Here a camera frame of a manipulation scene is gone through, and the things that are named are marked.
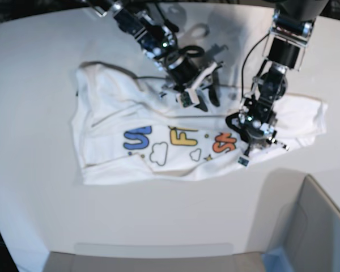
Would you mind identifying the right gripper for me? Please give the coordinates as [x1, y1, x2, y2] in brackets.
[164, 50, 220, 111]

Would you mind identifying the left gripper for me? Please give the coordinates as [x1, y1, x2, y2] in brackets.
[241, 124, 278, 150]

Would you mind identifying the white t-shirt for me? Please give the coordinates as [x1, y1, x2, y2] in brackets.
[71, 61, 329, 186]

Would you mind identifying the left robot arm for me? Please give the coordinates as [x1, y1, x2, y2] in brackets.
[226, 1, 328, 155]

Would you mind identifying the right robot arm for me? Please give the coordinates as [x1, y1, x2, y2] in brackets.
[86, 1, 222, 112]

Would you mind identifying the grey cardboard box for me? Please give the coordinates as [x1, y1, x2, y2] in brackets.
[246, 168, 340, 271]

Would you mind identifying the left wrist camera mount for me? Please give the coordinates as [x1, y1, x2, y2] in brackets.
[237, 137, 290, 167]

